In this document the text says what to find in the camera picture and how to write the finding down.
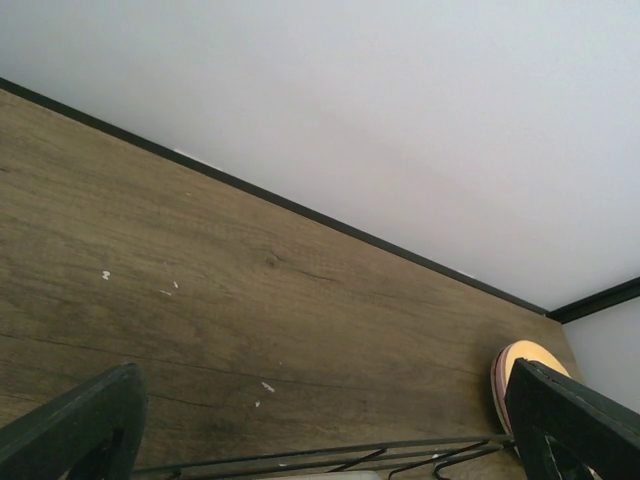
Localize pink bear plate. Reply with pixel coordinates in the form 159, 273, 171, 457
490, 348, 512, 435

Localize orange yellow plate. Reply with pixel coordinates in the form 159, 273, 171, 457
493, 340, 570, 396

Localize black wire dish rack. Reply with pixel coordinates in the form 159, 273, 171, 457
131, 434, 515, 479

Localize black rimmed striped plate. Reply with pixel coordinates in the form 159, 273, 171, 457
267, 470, 381, 480

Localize black aluminium frame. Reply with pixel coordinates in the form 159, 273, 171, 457
1, 79, 639, 325

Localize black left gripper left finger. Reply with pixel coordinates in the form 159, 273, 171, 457
1, 363, 148, 479

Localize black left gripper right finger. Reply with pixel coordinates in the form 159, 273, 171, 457
505, 358, 639, 479

